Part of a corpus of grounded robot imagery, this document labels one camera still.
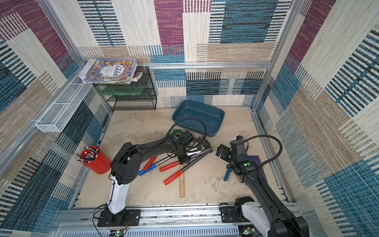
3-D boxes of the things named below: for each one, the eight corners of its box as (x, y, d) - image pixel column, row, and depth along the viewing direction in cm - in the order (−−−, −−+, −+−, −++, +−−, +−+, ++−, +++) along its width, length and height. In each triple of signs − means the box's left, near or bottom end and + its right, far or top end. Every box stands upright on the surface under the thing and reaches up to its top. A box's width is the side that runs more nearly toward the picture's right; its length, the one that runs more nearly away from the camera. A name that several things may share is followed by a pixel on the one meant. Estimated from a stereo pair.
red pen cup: (98, 178, 89) (80, 165, 75) (95, 165, 94) (78, 151, 80) (113, 171, 92) (98, 157, 78) (110, 159, 97) (96, 144, 83)
